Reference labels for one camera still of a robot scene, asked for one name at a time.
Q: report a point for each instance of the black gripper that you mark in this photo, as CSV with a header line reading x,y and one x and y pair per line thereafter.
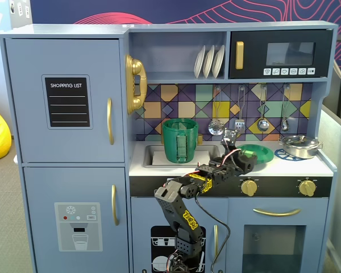
x,y
246,164

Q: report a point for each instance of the green plate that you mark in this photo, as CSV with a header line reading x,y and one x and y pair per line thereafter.
x,y
262,153

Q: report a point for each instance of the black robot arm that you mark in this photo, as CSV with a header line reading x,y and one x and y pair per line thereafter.
x,y
173,204

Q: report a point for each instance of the steel pot lid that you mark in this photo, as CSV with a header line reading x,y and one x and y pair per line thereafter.
x,y
298,140

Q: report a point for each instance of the gold stove knob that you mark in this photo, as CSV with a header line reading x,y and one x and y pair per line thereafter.
x,y
307,187
249,187

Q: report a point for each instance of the steel slotted spatula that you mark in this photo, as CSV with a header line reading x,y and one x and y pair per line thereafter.
x,y
240,125

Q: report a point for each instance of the blue trivet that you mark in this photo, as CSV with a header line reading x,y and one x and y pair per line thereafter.
x,y
280,155

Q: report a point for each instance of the steel ladle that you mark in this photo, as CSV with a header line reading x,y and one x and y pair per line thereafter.
x,y
262,125

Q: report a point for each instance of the steel slotted skimmer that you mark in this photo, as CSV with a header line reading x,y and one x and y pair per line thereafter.
x,y
215,128

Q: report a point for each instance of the gold faucet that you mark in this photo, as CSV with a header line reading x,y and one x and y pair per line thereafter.
x,y
200,139

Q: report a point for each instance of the steel spoon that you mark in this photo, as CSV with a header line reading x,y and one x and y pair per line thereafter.
x,y
285,125

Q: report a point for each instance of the steel cooking pot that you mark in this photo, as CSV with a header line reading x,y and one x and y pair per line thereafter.
x,y
299,152

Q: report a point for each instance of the blue oven door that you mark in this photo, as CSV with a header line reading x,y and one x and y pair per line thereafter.
x,y
236,221

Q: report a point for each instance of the green ribbed container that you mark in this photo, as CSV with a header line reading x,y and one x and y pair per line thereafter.
x,y
179,142

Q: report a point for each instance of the grey sink basin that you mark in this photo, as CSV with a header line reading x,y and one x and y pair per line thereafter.
x,y
154,156

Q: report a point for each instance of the grey office partition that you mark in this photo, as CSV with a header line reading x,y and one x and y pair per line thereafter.
x,y
339,170

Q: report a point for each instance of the white plate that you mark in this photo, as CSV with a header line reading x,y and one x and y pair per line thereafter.
x,y
199,61
218,61
208,61

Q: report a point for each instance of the black microwave door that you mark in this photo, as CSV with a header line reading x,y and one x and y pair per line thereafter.
x,y
253,51

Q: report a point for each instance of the black white dishwasher sticker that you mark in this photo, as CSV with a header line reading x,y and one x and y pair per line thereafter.
x,y
159,241

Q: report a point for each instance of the gold toy telephone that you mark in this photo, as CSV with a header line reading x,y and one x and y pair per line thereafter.
x,y
135,82

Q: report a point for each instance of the blue toy kitchen unit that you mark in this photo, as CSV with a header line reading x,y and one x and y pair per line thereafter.
x,y
74,148

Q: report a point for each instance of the shopping list sticker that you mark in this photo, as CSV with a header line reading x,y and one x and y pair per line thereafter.
x,y
66,99

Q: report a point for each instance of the blue fridge door with dispenser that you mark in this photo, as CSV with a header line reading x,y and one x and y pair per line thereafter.
x,y
45,185

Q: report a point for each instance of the blue fridge door with list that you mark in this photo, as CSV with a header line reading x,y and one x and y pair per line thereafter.
x,y
25,99

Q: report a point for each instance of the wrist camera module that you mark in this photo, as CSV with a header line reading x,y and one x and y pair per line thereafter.
x,y
230,136

